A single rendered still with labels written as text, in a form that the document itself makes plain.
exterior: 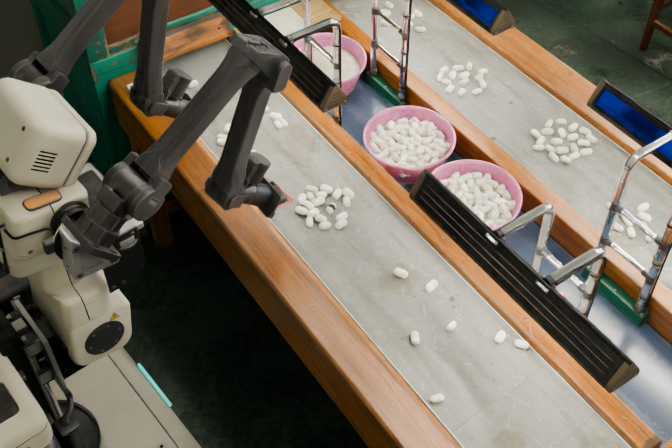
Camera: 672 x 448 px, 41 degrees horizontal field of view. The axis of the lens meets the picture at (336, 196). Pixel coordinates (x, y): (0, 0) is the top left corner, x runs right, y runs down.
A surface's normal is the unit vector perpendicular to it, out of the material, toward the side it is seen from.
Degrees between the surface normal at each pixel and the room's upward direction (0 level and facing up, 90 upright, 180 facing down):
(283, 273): 0
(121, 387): 0
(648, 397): 0
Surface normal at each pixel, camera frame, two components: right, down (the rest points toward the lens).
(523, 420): 0.00, -0.69
